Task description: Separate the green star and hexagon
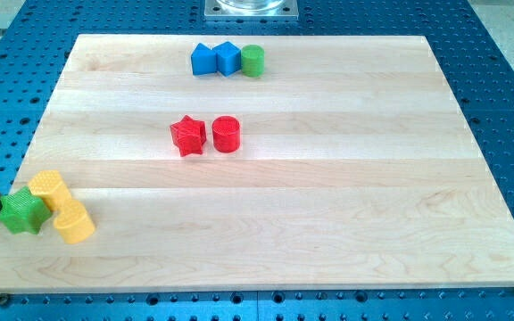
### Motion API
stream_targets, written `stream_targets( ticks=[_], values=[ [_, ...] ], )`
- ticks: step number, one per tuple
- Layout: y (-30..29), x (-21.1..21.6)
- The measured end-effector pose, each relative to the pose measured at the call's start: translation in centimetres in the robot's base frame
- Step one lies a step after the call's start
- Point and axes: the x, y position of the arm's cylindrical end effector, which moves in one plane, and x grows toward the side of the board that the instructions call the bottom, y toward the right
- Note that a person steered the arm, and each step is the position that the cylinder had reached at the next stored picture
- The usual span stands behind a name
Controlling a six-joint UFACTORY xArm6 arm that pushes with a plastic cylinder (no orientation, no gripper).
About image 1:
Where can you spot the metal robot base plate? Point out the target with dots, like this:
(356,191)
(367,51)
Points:
(250,10)

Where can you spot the blue cube block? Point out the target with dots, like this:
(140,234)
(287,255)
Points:
(228,58)

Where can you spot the green star block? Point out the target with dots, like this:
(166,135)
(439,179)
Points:
(23,212)

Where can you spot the yellow heart block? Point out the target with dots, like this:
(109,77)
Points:
(73,223)

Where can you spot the yellow hexagon block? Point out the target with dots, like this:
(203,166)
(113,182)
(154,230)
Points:
(51,188)

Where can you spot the red star block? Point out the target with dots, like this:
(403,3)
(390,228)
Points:
(189,135)

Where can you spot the red cylinder block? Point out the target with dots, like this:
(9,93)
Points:
(226,132)

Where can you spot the wooden board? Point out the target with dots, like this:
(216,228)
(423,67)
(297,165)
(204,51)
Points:
(356,170)

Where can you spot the green cylinder block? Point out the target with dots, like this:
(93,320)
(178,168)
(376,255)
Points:
(252,60)

